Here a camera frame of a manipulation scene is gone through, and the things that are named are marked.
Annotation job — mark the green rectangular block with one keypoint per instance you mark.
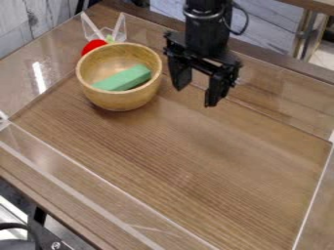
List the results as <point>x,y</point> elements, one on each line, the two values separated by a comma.
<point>126,79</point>

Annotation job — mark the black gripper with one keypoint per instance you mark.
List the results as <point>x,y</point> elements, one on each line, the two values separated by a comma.
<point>222,68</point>

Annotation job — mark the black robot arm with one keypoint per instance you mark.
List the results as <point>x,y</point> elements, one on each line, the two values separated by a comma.
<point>201,47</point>

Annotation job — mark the light wooden bowl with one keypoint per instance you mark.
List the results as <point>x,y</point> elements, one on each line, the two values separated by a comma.
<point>109,60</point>

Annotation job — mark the wooden table leg background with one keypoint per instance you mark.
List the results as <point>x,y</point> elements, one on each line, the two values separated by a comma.
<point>309,34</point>

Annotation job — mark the clear acrylic corner piece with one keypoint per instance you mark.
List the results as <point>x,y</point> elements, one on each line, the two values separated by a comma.
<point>93,32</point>

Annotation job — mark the black table leg bracket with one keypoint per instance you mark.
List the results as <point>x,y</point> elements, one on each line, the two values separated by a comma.
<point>49,240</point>

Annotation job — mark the small green object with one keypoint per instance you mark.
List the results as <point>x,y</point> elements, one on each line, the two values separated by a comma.
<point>110,39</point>

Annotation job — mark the red ball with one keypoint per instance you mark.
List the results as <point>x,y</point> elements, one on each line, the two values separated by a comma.
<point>93,45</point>

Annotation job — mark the clear acrylic front barrier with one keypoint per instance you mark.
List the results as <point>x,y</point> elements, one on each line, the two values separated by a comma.
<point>112,219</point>

